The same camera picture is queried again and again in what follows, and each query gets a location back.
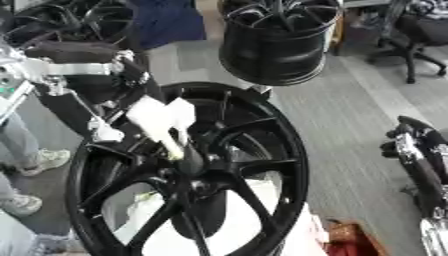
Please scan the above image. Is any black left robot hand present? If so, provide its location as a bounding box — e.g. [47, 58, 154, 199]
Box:
[22, 41, 177, 143]

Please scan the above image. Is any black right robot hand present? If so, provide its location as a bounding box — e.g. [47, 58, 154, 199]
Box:
[378, 115, 448, 218]

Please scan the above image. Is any white pin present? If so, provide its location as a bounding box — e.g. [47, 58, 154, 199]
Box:
[164, 97, 198, 148]
[124, 95, 188, 162]

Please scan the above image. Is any black spoked wheel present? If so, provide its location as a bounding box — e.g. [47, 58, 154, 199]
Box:
[63, 81, 312, 256]

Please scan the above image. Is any black wheel rim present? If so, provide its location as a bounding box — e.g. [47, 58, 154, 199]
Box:
[217, 0, 347, 87]

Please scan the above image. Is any person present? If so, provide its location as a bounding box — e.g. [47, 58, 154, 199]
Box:
[0, 111, 74, 218]
[124, 0, 210, 52]

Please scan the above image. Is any red and brown box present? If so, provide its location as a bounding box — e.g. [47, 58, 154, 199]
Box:
[322, 219, 389, 256]

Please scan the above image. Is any black office chair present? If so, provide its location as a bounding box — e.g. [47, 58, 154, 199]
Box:
[364, 0, 448, 85]

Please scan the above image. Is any white cloth cover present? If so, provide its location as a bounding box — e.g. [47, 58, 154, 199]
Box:
[112, 178, 329, 256]

